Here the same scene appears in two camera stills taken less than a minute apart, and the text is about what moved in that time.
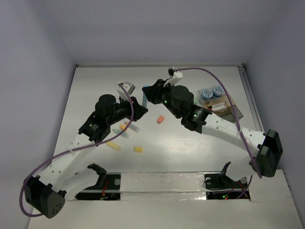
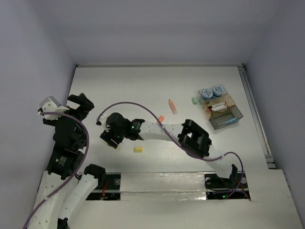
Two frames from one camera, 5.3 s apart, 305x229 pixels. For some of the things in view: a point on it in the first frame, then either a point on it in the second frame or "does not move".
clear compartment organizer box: (216, 99) does not move
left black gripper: (138, 109) to (86, 106)
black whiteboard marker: (218, 105) does not move
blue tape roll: (218, 91) does not move
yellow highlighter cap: (138, 149) does not move
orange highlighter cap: (160, 119) does not move
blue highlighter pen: (145, 100) to (230, 120)
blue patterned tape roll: (207, 94) does not move
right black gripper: (153, 92) to (106, 136)
